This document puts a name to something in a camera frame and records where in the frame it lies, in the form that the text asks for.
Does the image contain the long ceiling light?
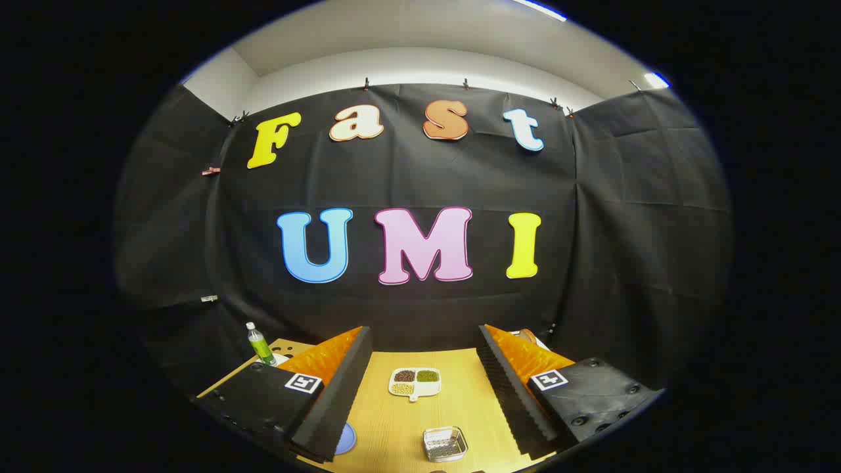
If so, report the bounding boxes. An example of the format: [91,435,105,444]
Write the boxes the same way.
[511,0,568,22]

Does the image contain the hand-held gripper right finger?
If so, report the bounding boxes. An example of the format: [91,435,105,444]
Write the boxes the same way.
[477,324,664,461]

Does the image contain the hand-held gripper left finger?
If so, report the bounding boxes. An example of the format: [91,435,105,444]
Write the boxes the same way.
[191,327,373,464]

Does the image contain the green plastic bottle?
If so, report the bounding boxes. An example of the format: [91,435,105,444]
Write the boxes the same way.
[246,322,277,367]

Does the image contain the white divided dish with beans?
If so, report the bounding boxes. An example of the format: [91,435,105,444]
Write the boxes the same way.
[388,367,442,402]

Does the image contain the perforated metal tray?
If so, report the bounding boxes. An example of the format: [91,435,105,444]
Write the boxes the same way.
[422,426,469,463]

